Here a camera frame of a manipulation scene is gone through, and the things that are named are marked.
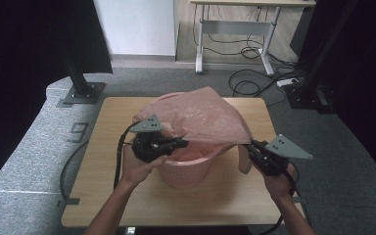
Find thin black cable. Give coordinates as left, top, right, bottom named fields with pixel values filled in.
left=59, top=140, right=90, bottom=202

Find white power strip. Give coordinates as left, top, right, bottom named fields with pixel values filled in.
left=276, top=77, right=300, bottom=88

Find thick black gripper cable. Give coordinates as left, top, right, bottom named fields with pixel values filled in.
left=112, top=120, right=143, bottom=191

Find dark curtain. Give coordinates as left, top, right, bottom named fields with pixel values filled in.
left=290, top=0, right=376, bottom=180
left=0, top=0, right=114, bottom=194

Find pink plastic bag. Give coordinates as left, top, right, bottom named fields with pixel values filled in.
left=132, top=86, right=254, bottom=174

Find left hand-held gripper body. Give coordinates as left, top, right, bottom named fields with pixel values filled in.
left=129, top=115, right=178, bottom=164

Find black floor cables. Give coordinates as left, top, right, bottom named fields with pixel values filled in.
left=192, top=4, right=306, bottom=99

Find person's right hand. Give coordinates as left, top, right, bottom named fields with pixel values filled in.
left=263, top=163, right=299, bottom=201

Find person's left hand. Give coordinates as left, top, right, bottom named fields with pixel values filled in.
left=120, top=145, right=168, bottom=188

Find white desk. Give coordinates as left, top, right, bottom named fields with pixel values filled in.
left=189, top=0, right=317, bottom=76

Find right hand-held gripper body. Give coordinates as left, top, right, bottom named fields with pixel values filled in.
left=253, top=134, right=313, bottom=176

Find pink plastic lattice basket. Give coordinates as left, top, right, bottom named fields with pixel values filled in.
left=156, top=92, right=230, bottom=190

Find black metal stand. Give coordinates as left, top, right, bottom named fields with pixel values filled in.
left=283, top=0, right=360, bottom=114
left=57, top=48, right=107, bottom=106

